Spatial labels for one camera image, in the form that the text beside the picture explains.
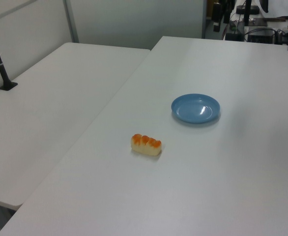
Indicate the black hanging device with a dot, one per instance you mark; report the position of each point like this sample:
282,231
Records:
216,14

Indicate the black camera stand pole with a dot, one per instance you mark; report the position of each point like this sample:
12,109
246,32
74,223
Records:
3,73

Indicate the black pole on round base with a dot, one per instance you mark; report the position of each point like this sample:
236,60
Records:
247,11

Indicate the small black box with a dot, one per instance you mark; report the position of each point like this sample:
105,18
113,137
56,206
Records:
234,37

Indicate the black electronics box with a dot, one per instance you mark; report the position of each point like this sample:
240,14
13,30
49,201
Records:
260,35

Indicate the toy bread loaf orange crust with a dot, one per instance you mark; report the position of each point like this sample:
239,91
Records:
145,147

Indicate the grey metal partition post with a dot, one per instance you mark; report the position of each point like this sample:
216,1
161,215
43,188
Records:
71,22
204,19

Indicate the blue plastic plate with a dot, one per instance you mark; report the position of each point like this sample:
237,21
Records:
195,109

